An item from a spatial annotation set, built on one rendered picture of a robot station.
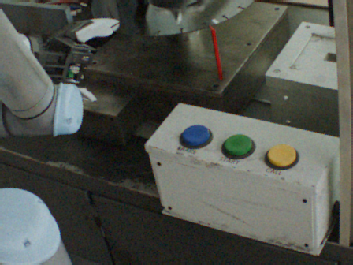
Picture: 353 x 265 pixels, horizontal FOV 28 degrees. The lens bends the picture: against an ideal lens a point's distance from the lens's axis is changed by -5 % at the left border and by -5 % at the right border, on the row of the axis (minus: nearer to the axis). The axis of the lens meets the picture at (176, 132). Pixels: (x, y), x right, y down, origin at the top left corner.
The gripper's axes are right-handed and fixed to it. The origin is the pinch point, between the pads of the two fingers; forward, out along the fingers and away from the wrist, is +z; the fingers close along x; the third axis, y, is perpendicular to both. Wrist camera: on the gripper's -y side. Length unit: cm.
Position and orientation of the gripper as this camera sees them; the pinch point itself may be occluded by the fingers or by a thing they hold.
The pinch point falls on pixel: (105, 59)
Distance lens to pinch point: 133.0
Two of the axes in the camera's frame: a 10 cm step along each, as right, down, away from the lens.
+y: 6.5, 3.9, -6.5
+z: 7.1, 0.1, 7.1
